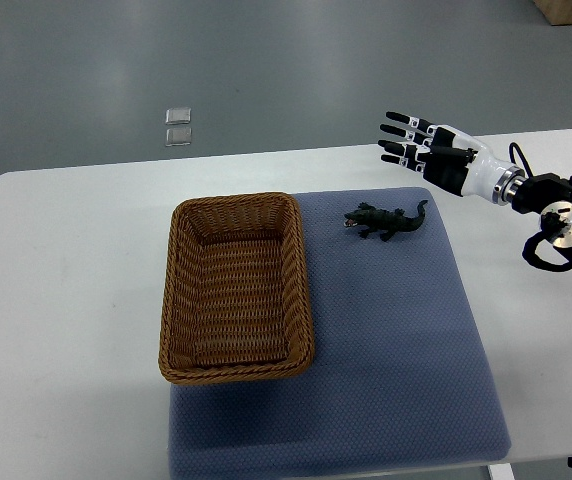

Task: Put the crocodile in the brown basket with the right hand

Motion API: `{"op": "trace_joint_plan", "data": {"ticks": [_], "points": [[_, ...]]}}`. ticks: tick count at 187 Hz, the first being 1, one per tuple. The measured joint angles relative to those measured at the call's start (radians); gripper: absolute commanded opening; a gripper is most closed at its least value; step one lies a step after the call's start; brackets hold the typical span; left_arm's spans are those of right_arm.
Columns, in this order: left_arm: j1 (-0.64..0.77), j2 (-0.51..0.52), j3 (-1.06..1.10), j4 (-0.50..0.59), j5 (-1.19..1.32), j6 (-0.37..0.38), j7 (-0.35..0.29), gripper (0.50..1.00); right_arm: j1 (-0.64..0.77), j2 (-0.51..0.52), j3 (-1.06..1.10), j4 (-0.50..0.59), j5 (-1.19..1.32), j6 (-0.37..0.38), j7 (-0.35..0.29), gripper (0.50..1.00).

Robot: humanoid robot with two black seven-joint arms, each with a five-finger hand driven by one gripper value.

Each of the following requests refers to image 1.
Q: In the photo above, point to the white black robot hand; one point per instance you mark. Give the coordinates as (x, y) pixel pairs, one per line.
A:
(448, 158)

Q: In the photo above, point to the dark toy crocodile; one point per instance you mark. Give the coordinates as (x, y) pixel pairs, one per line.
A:
(386, 222)

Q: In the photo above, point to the brown wicker basket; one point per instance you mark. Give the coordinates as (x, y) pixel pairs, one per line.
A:
(236, 303)

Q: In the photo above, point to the blue grey fabric mat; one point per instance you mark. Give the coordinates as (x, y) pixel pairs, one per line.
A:
(400, 378)

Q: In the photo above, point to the white table leg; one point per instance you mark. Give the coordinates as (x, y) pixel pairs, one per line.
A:
(501, 471)

